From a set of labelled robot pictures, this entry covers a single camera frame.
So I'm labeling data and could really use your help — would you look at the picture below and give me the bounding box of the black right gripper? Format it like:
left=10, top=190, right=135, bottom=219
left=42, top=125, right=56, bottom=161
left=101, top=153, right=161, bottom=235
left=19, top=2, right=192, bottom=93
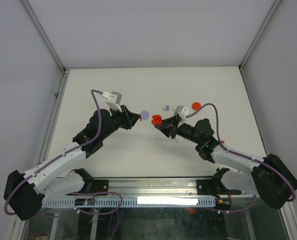
left=154, top=114, right=203, bottom=146

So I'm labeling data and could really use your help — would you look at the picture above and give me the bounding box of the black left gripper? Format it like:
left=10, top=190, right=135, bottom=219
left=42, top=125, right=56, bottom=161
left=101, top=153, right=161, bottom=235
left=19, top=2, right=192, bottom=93
left=100, top=104, right=141, bottom=140

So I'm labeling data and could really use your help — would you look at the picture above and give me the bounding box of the orange earbud case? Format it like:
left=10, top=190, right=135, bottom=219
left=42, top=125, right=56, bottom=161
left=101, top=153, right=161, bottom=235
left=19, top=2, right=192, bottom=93
left=151, top=114, right=163, bottom=126
left=191, top=102, right=202, bottom=111

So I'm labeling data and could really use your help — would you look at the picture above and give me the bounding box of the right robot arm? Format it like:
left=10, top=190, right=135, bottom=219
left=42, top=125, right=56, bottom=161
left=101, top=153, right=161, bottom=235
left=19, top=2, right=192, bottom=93
left=151, top=116, right=297, bottom=210

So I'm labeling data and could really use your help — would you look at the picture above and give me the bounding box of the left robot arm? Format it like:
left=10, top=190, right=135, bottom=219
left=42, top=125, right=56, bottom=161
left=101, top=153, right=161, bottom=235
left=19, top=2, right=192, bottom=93
left=3, top=105, right=141, bottom=221

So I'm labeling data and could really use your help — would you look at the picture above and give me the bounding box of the purple earbud case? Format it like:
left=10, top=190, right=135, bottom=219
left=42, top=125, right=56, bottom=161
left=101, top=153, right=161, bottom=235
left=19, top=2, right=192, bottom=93
left=140, top=110, right=150, bottom=120

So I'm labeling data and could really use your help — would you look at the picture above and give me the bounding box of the white earbud case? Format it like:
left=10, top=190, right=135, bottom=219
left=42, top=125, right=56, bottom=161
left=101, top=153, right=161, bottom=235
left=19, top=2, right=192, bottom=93
left=175, top=136, right=185, bottom=142

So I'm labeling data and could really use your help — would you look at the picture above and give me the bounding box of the purple earbud pair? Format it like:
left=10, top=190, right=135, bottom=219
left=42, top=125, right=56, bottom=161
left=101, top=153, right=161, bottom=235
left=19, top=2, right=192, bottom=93
left=162, top=105, right=170, bottom=111

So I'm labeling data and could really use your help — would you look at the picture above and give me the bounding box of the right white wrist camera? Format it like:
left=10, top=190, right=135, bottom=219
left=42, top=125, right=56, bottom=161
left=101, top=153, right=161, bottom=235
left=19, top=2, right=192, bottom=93
left=173, top=105, right=190, bottom=121

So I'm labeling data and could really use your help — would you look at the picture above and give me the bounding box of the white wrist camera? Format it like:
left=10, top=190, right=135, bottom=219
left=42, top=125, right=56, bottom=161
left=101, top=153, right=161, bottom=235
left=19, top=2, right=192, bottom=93
left=100, top=91, right=122, bottom=112
left=173, top=105, right=190, bottom=121

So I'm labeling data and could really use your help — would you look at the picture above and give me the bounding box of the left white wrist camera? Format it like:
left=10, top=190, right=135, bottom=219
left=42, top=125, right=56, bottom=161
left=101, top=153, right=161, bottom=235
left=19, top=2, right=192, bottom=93
left=100, top=91, right=122, bottom=112

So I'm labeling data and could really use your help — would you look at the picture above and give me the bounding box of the aluminium mounting rail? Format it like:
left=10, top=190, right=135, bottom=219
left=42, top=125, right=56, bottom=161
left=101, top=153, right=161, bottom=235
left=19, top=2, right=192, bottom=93
left=38, top=176, right=257, bottom=199

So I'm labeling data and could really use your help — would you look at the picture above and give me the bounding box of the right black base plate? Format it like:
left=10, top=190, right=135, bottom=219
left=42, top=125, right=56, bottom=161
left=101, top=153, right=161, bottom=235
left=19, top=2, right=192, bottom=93
left=196, top=179, right=242, bottom=198

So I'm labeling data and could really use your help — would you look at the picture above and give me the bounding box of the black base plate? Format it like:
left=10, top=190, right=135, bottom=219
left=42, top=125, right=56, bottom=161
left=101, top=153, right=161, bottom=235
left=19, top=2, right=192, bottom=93
left=196, top=179, right=242, bottom=198
left=67, top=179, right=109, bottom=196

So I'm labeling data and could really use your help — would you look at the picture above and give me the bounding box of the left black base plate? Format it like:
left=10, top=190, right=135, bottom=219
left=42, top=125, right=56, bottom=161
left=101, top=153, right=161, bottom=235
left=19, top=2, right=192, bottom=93
left=67, top=179, right=109, bottom=196

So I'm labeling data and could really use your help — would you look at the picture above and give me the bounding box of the white slotted cable duct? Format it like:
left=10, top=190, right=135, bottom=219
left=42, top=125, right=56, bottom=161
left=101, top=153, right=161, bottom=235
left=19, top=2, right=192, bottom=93
left=43, top=196, right=216, bottom=208

